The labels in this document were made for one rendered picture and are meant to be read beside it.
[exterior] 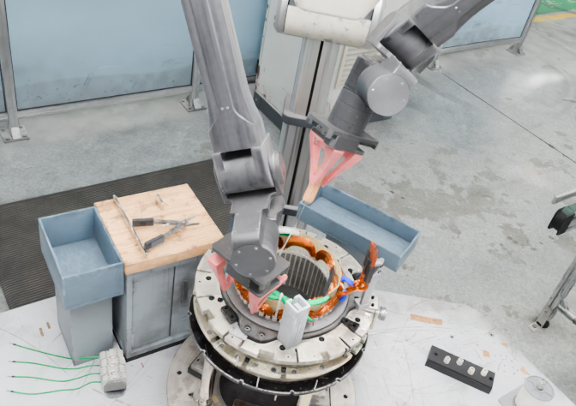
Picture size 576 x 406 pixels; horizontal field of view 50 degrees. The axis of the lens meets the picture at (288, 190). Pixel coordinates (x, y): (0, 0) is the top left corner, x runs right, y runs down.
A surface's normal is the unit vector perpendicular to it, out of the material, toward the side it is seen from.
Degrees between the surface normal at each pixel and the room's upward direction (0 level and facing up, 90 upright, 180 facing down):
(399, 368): 0
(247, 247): 90
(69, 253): 0
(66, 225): 90
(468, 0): 99
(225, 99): 76
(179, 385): 0
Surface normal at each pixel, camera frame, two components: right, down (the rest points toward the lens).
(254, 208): -0.23, -0.79
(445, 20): -0.20, 0.69
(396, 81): 0.14, 0.40
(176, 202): 0.16, -0.78
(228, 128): -0.13, 0.37
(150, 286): 0.50, 0.59
